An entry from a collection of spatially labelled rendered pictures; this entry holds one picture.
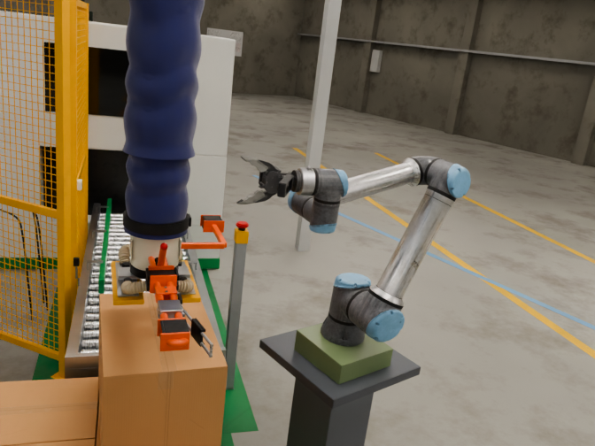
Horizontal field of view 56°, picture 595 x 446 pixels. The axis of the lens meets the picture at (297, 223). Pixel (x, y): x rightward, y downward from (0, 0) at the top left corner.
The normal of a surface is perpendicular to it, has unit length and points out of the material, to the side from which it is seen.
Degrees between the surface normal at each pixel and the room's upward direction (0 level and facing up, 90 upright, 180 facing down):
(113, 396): 90
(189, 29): 80
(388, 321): 97
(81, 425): 0
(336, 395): 0
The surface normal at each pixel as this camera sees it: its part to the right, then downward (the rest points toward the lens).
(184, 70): 0.72, 0.01
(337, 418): 0.61, 0.31
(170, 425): 0.33, 0.32
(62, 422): 0.11, -0.95
